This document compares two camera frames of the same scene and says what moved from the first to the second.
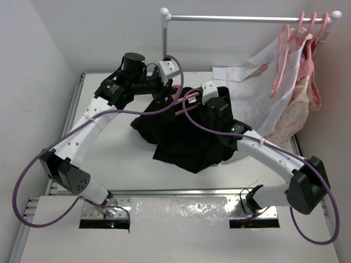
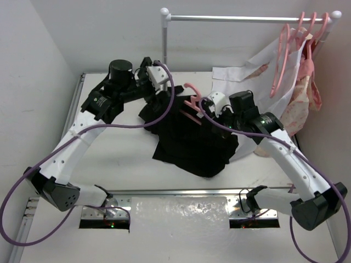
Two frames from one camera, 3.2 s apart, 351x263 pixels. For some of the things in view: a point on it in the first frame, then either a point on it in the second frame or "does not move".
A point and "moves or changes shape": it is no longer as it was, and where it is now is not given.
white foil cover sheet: (176, 215) does not move
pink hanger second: (286, 38) does not move
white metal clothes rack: (166, 17) does not move
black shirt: (181, 132) moves or changes shape
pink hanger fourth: (309, 46) does not move
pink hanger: (176, 89) to (193, 104)
